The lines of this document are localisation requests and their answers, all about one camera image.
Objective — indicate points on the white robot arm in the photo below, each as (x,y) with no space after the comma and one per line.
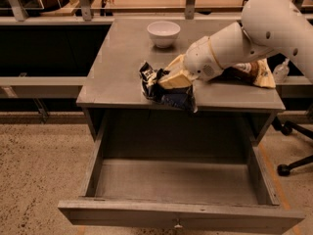
(267,27)

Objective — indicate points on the grey open top drawer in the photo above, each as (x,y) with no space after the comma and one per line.
(169,169)

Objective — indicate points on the blue chip bag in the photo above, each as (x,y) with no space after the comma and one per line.
(179,98)

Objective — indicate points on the clear plastic bottle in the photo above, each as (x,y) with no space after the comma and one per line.
(281,71)

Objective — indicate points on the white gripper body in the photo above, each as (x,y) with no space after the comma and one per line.
(200,60)

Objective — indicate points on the brown yellow chip bag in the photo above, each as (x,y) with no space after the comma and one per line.
(255,73)

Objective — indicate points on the white bowl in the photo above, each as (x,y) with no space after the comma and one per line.
(163,33)

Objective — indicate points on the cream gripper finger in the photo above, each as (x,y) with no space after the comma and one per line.
(177,65)
(177,79)

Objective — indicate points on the grey metal cabinet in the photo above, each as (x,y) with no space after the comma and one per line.
(114,83)

